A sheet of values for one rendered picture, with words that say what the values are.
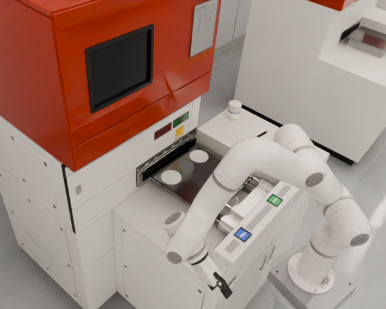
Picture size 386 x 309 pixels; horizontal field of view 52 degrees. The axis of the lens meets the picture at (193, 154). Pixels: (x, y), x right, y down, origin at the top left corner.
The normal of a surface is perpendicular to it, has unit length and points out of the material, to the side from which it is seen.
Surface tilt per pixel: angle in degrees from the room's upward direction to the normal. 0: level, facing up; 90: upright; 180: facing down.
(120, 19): 90
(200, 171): 0
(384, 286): 0
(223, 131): 0
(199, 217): 35
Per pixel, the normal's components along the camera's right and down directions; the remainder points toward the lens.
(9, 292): 0.09, -0.75
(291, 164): -0.46, 0.18
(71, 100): 0.77, 0.47
